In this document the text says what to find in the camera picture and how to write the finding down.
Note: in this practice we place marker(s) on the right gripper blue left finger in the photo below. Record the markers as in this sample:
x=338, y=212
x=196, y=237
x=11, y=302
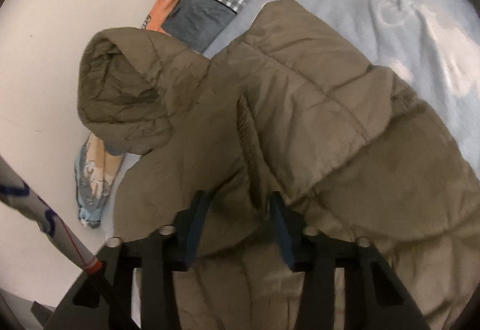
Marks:
x=134, y=288

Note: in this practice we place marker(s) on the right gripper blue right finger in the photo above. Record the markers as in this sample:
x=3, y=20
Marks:
x=375, y=297

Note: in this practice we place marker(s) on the olive quilted hooded jacket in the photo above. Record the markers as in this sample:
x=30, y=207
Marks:
x=288, y=106

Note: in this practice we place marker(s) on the light blue cloud bedsheet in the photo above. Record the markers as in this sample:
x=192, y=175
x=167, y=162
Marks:
x=433, y=45

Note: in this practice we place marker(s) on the patchwork cartoon duvet roll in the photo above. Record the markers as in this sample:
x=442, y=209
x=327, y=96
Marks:
x=196, y=23

